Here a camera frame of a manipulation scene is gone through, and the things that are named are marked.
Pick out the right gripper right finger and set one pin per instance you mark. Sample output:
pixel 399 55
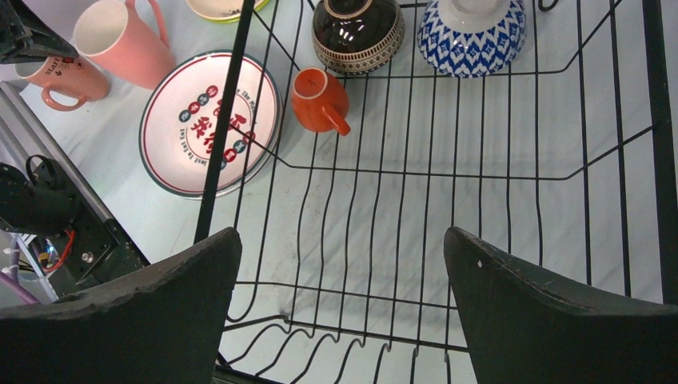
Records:
pixel 525 324

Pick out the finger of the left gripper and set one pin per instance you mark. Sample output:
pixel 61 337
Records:
pixel 26 38

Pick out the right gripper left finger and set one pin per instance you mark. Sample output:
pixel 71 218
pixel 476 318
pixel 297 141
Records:
pixel 160 324

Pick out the small pink cup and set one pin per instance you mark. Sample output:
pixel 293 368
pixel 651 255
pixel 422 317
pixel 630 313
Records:
pixel 67 83

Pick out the large pink cup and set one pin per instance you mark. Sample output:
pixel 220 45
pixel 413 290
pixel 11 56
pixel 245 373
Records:
pixel 112 35

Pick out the Just To Eat plate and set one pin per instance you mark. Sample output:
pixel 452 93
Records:
pixel 178 127

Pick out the cream plate with plum blossom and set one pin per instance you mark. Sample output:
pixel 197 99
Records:
pixel 217 10

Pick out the orange cup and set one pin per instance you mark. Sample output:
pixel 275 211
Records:
pixel 320 102

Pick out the right controller board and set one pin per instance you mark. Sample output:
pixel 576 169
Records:
pixel 48 257

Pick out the blue white patterned cup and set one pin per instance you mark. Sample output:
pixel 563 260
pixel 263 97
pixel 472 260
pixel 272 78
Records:
pixel 471 39

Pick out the dark brown glazed bowl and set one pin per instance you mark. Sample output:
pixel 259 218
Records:
pixel 354 37

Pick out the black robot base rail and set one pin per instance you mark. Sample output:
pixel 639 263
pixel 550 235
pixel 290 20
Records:
pixel 42 195

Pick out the black wire dish rack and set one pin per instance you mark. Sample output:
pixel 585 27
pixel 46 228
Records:
pixel 566 158

